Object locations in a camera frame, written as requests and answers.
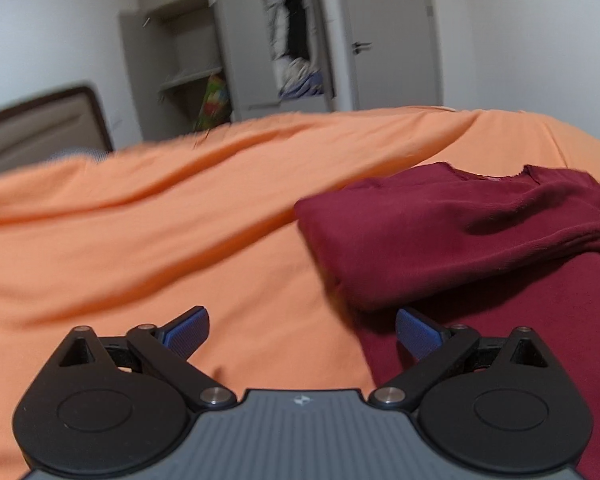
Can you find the maroon red garment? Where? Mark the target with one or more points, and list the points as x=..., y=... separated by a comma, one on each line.
x=493, y=253

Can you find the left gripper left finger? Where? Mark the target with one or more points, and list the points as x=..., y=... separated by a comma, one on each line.
x=111, y=406

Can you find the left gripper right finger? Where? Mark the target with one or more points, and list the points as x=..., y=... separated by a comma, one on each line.
x=491, y=405

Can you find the hanging white jacket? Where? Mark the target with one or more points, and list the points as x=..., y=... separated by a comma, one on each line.
x=277, y=22

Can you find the grey wardrobe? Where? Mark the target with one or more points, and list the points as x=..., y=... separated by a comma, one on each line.
x=172, y=47

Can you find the grey room door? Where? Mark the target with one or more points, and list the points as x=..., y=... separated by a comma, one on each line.
x=394, y=53

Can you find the colourful bag in wardrobe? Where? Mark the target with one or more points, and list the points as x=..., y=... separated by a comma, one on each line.
x=215, y=106

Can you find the hanging black garment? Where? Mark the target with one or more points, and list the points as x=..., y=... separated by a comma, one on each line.
x=297, y=37

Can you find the brown padded headboard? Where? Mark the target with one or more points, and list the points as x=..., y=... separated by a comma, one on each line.
x=66, y=121

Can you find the orange bed sheet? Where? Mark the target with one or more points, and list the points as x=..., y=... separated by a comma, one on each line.
x=151, y=231

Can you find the pile of clothes in wardrobe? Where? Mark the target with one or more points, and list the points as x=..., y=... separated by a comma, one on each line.
x=296, y=78

